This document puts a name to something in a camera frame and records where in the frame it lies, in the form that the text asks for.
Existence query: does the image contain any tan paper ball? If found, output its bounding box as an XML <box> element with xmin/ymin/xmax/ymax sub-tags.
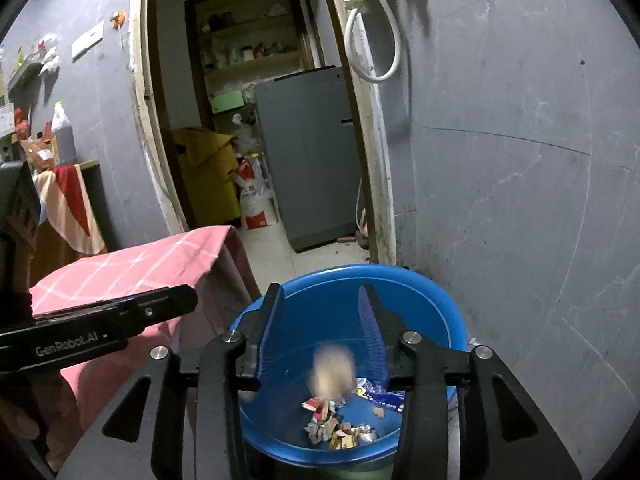
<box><xmin>309</xmin><ymin>344</ymin><xmax>357</xmax><ymax>400</ymax></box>

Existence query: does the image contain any trash pile in bucket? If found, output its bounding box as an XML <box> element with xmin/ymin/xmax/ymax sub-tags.
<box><xmin>302</xmin><ymin>377</ymin><xmax>406</xmax><ymax>451</ymax></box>

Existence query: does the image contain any person's left hand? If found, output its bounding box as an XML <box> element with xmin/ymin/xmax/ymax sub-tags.
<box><xmin>1</xmin><ymin>370</ymin><xmax>82</xmax><ymax>472</ymax></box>

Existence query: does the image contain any blue plastic bucket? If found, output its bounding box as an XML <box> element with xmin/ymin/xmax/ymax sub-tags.
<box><xmin>240</xmin><ymin>263</ymin><xmax>468</xmax><ymax>468</ymax></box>

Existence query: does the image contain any pink checked tablecloth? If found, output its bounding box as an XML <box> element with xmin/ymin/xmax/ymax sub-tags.
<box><xmin>28</xmin><ymin>224</ymin><xmax>263</xmax><ymax>430</ymax></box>

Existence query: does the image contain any green plastic basin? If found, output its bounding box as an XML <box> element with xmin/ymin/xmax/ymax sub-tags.
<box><xmin>248</xmin><ymin>453</ymin><xmax>393</xmax><ymax>480</ymax></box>

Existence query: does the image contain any blue striped towel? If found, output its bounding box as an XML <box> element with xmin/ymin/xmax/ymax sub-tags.
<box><xmin>35</xmin><ymin>165</ymin><xmax>106</xmax><ymax>256</ymax></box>

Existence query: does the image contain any red white bag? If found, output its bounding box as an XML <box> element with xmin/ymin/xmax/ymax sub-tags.
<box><xmin>232</xmin><ymin>154</ymin><xmax>278</xmax><ymax>230</ymax></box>

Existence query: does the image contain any large oil jug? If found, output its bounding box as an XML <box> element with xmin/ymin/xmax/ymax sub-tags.
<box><xmin>51</xmin><ymin>101</ymin><xmax>77</xmax><ymax>167</ymax></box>

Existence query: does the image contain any yellow sack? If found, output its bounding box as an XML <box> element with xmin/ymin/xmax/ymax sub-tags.
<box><xmin>172</xmin><ymin>127</ymin><xmax>241</xmax><ymax>226</ymax></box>

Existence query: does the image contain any grey washing machine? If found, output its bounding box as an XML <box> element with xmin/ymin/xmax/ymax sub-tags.
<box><xmin>254</xmin><ymin>66</ymin><xmax>360</xmax><ymax>252</ymax></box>

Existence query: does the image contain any green box on shelf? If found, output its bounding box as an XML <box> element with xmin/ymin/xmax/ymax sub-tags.
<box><xmin>209</xmin><ymin>90</ymin><xmax>245</xmax><ymax>114</ymax></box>

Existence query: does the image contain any wooden storage shelf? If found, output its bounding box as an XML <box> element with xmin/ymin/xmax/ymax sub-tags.
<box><xmin>184</xmin><ymin>0</ymin><xmax>316</xmax><ymax>125</ymax></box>

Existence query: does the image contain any wall wire shelf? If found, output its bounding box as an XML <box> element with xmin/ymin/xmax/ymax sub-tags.
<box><xmin>6</xmin><ymin>58</ymin><xmax>43</xmax><ymax>92</ymax></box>

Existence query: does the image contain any white wall switch plate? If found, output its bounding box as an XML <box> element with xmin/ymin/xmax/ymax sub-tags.
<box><xmin>70</xmin><ymin>22</ymin><xmax>105</xmax><ymax>63</ymax></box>

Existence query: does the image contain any white hose loop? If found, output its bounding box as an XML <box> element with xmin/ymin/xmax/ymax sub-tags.
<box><xmin>342</xmin><ymin>0</ymin><xmax>404</xmax><ymax>85</ymax></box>

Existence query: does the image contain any orange wall hook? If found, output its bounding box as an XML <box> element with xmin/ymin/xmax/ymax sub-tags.
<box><xmin>110</xmin><ymin>11</ymin><xmax>126</xmax><ymax>29</ymax></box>

